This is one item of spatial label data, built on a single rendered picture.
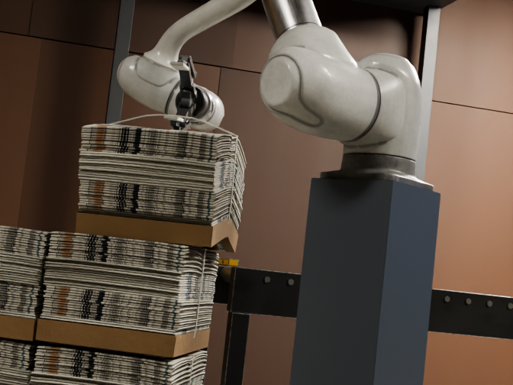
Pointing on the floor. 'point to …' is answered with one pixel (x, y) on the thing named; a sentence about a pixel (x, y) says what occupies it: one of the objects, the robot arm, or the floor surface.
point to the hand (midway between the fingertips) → (175, 90)
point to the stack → (102, 305)
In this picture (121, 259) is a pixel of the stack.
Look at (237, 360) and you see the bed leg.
